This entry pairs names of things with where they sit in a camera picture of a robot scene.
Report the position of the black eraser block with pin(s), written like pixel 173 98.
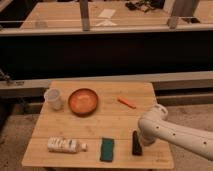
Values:
pixel 136 147

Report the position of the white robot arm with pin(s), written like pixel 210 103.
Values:
pixel 153 124

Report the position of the orange marker pen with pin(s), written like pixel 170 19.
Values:
pixel 126 102

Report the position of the orange wooden bowl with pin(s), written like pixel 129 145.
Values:
pixel 83 102

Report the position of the translucent plastic cup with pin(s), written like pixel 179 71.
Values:
pixel 53 98

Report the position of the green sponge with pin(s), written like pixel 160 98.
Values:
pixel 107 150

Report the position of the white paper sheet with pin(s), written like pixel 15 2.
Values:
pixel 107 13

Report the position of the white plastic bottle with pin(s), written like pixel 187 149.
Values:
pixel 65 145

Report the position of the grey metal post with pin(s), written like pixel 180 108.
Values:
pixel 84 11

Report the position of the grey metal bracket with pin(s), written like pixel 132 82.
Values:
pixel 172 22

